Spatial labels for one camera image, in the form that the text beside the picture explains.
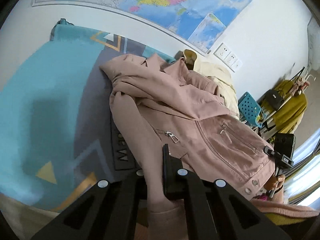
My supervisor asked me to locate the pink jacket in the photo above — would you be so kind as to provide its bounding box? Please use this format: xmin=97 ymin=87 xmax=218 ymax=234
xmin=100 ymin=54 xmax=275 ymax=239

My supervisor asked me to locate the pink fluffy sleeve forearm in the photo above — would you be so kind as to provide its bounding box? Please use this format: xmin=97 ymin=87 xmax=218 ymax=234
xmin=250 ymin=189 xmax=319 ymax=218

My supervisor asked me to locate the person's right hand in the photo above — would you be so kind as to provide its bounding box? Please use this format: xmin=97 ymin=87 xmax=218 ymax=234
xmin=264 ymin=174 xmax=286 ymax=196

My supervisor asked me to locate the mustard yellow hanging garment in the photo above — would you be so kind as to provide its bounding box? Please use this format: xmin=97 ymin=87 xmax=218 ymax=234
xmin=272 ymin=93 xmax=308 ymax=133

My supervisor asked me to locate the teal perforated plastic chair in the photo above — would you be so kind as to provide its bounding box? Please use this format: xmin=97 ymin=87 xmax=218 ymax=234
xmin=238 ymin=92 xmax=264 ymax=128

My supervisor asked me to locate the cream yellow garment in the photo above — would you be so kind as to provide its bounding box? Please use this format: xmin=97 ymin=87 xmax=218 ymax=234
xmin=175 ymin=49 xmax=240 ymax=120

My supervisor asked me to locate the teal patterned bed sheet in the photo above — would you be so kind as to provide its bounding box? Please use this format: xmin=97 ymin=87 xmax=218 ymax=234
xmin=0 ymin=18 xmax=177 ymax=213

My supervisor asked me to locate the white wall socket panel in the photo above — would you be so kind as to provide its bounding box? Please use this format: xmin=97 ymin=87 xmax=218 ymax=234
xmin=214 ymin=43 xmax=242 ymax=73

